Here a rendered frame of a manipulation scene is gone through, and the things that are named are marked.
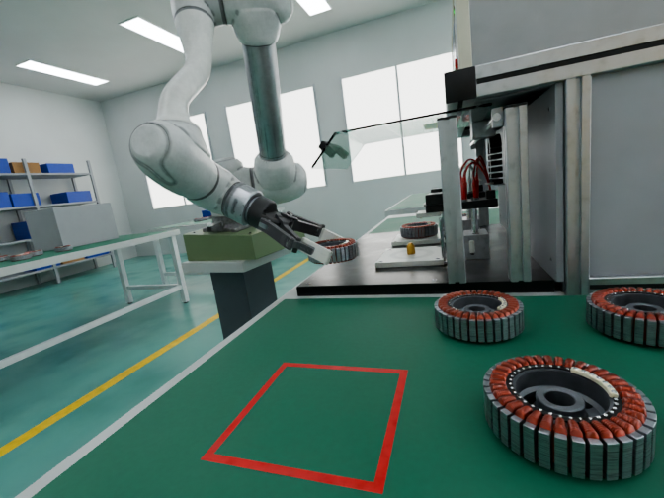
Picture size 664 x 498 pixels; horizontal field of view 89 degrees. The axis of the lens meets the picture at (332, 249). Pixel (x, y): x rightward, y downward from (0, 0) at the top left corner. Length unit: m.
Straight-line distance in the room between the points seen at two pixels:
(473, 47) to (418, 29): 5.18
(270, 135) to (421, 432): 1.09
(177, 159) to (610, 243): 0.71
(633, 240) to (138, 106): 8.03
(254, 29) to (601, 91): 0.85
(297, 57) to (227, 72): 1.36
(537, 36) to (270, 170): 0.89
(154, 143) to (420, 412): 0.57
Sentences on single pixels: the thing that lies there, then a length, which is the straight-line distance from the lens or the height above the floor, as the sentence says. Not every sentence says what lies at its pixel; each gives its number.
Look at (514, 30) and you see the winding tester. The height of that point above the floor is 1.18.
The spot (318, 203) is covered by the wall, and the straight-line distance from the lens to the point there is 5.95.
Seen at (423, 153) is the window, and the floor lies 1.28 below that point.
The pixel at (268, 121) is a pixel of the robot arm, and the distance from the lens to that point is 1.24.
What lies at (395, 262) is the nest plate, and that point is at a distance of 0.77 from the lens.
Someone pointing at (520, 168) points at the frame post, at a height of 0.96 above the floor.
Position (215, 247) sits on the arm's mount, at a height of 0.80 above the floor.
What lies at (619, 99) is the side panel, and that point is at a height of 1.03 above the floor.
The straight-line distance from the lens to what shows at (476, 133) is 0.82.
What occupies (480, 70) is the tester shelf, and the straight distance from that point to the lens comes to 0.61.
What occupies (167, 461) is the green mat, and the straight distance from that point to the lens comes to 0.38.
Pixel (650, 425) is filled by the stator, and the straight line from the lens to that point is 0.33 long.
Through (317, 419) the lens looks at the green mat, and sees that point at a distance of 0.36.
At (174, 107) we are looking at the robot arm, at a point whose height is 1.16.
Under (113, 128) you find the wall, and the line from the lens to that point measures 8.73.
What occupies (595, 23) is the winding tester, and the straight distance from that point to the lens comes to 0.77.
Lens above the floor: 0.97
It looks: 10 degrees down
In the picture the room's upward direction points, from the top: 8 degrees counter-clockwise
